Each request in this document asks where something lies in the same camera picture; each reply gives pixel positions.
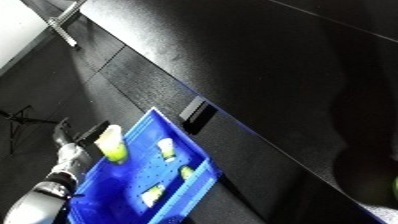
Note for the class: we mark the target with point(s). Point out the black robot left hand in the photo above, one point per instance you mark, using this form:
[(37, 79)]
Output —
[(83, 141)]

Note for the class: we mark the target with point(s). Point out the pale robot left arm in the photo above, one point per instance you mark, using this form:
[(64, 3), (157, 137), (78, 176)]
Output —
[(59, 180)]

